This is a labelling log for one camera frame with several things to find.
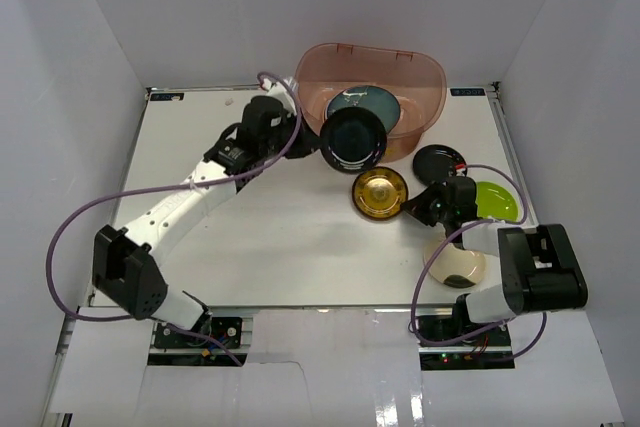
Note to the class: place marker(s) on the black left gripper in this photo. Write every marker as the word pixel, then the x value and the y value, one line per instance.
pixel 310 139

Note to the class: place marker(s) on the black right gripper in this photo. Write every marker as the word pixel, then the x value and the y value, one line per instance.
pixel 418 206

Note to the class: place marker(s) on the yellow patterned black plate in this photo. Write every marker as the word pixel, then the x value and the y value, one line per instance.
pixel 378 194

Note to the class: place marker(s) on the beige ceramic plate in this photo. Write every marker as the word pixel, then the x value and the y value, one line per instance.
pixel 457 268

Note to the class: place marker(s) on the black glossy plate front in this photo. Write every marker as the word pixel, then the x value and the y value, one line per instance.
pixel 353 140

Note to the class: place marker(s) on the dark teal ceramic plate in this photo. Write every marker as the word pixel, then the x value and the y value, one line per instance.
pixel 375 99

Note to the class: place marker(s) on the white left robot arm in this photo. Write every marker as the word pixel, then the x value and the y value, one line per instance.
pixel 127 261

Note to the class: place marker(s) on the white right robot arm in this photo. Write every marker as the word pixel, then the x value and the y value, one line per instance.
pixel 539 270

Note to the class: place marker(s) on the translucent pink plastic bin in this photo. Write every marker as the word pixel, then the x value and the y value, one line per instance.
pixel 406 90

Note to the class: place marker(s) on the black plate rear right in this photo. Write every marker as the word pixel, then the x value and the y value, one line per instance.
pixel 435 162

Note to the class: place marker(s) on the lime green plate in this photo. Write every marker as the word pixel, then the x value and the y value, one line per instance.
pixel 494 201

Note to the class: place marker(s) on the left blue corner label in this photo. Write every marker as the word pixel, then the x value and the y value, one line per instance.
pixel 166 97

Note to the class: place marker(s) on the blue corner label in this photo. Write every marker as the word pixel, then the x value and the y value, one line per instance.
pixel 467 92
pixel 166 97

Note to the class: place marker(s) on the right blue corner label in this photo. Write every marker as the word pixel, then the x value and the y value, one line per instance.
pixel 467 92

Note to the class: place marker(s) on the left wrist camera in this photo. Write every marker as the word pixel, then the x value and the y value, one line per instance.
pixel 278 91

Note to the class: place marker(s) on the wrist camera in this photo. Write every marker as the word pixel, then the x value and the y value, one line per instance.
pixel 461 170
pixel 278 91

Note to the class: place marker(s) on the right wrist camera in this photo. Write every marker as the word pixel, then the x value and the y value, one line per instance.
pixel 461 170

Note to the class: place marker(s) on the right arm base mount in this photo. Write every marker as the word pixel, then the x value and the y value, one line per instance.
pixel 441 328

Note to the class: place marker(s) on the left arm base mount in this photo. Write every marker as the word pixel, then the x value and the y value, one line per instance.
pixel 225 330

